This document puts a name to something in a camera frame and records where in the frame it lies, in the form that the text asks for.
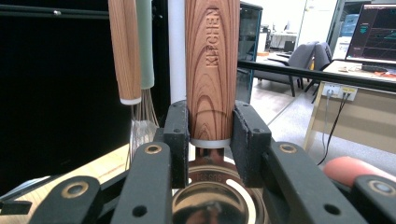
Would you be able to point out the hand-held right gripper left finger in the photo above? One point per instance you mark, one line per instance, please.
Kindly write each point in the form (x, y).
(176, 140)

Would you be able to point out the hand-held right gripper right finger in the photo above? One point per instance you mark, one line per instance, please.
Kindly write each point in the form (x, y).
(250, 143)

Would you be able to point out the white utensil stand with hooks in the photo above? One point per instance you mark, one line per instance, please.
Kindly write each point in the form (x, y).
(176, 46)

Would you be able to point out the dark cabinet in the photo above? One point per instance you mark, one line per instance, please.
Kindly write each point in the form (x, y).
(249, 46)

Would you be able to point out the grey office chair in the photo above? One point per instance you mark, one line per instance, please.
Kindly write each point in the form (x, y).
(302, 59)

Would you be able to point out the white power strip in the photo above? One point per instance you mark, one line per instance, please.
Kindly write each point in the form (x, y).
(339, 91)

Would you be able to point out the light wooden office desk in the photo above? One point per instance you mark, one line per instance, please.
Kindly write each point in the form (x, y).
(361, 118)

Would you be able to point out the black keyboard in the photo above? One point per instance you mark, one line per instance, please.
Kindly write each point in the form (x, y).
(373, 67)

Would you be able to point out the computer monitor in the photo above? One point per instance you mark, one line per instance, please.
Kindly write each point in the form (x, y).
(373, 34)

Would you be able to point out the black frame bar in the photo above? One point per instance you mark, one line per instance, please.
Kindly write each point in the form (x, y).
(311, 74)

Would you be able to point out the black rail with screw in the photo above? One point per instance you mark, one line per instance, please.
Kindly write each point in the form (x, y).
(53, 12)

